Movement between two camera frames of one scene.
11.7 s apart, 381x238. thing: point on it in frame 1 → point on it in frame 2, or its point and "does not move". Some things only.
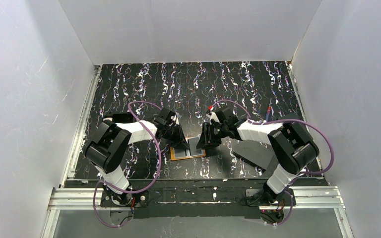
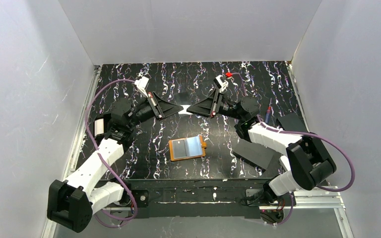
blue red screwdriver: x=269 y=111 does not move
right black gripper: x=213 y=131 → x=215 y=102
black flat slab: x=258 y=154 does not move
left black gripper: x=173 y=130 → x=155 y=105
